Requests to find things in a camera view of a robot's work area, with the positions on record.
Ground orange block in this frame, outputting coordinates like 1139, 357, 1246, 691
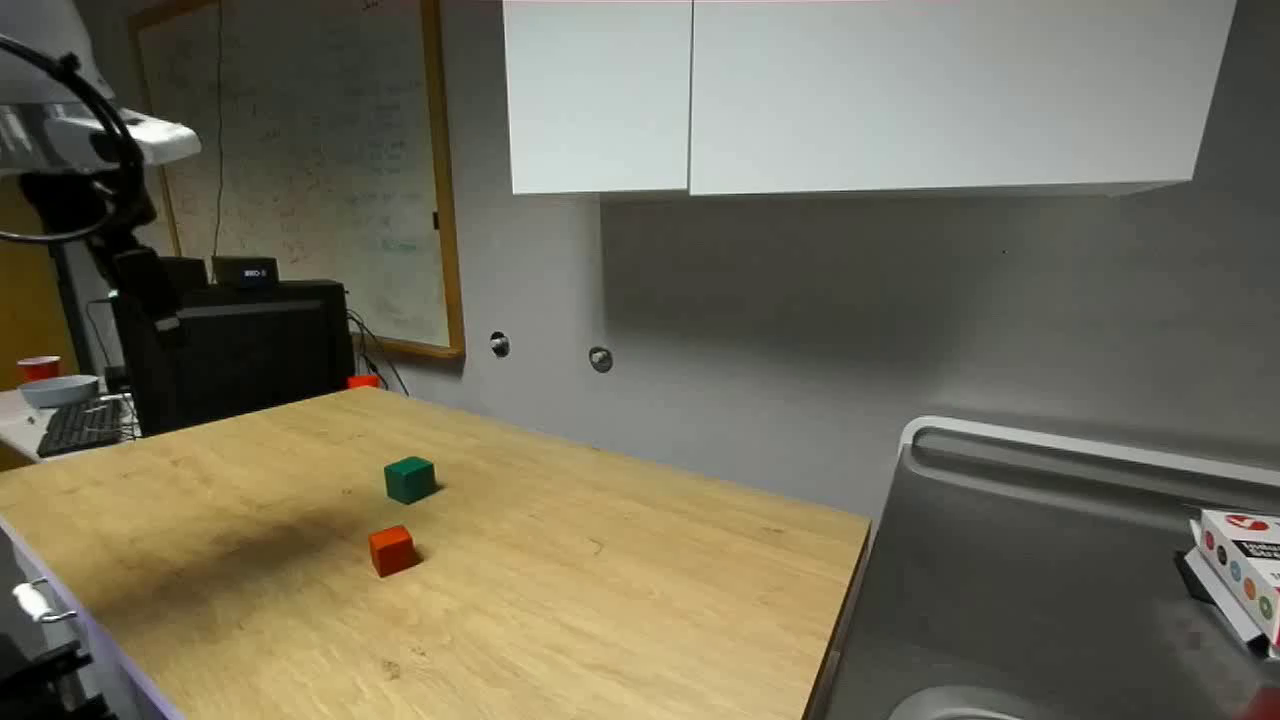
369, 525, 420, 575

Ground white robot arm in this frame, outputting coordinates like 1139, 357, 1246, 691
0, 0, 199, 245

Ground green block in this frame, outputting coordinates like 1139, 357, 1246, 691
382, 455, 439, 502

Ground wood framed whiteboard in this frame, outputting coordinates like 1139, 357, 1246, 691
128, 0, 462, 365

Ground stainless steel sink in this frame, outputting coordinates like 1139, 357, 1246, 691
804, 415, 1280, 720

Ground black computer monitor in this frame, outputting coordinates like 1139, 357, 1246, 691
106, 246, 350, 434

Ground black keyboard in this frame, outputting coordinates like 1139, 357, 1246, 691
36, 399, 125, 455

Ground red cup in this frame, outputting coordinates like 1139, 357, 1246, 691
15, 357, 59, 382

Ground white colourful card box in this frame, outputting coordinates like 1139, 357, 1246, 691
1186, 509, 1280, 658

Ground round wall socket right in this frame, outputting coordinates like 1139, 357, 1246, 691
587, 347, 614, 373

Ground round wall socket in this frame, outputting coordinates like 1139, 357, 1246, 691
489, 330, 513, 357
587, 347, 614, 373

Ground round wall socket left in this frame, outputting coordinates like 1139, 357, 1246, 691
489, 330, 513, 357

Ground white wall cabinet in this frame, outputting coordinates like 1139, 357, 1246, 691
499, 0, 1237, 195

